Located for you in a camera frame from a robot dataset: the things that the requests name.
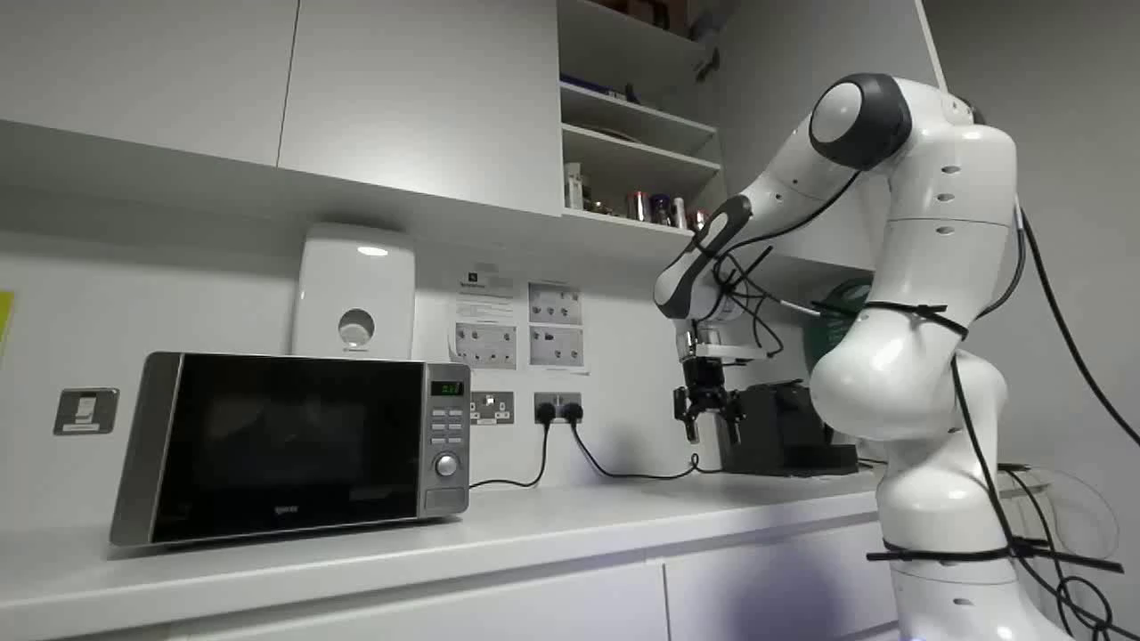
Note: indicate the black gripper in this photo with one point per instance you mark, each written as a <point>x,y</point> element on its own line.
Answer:
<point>703,391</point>

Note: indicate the white overhead cabinet door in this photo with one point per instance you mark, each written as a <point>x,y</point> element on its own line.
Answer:
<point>777,59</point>

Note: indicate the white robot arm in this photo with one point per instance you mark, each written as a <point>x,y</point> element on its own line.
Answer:
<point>903,371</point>

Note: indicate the white base cabinet drawer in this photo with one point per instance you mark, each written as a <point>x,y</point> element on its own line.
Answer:
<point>815,584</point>

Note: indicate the open cabinet shelves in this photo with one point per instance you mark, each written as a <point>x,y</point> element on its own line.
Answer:
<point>637,137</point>

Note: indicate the white closed cabinet door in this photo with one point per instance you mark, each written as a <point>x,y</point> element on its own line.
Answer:
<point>449,99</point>

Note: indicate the white far cabinet door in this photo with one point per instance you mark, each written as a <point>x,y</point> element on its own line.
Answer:
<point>202,78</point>

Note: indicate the black coffee machine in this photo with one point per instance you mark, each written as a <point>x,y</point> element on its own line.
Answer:
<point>781,436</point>

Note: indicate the green first aid bag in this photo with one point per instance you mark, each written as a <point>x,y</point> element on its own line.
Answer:
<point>839,313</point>

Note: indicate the white paper towel dispenser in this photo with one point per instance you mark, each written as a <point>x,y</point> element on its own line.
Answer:
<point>353,292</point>

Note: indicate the silver black microwave oven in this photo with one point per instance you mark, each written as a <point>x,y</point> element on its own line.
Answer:
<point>258,448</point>

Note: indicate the double wall socket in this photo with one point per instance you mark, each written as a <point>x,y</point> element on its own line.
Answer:
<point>557,406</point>

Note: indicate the wall notice sign lower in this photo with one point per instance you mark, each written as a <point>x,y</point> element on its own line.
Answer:
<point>557,347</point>

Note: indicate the wall notice sign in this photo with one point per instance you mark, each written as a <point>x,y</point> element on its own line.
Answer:
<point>557,347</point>
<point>555,303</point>

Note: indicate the wall notice sign upper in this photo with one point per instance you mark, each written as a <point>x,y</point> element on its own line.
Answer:
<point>555,303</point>

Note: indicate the silver wall switch plate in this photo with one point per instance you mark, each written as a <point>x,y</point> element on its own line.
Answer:
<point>493,406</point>

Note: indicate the silver wall switch left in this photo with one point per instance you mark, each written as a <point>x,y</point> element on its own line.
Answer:
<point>88,410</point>

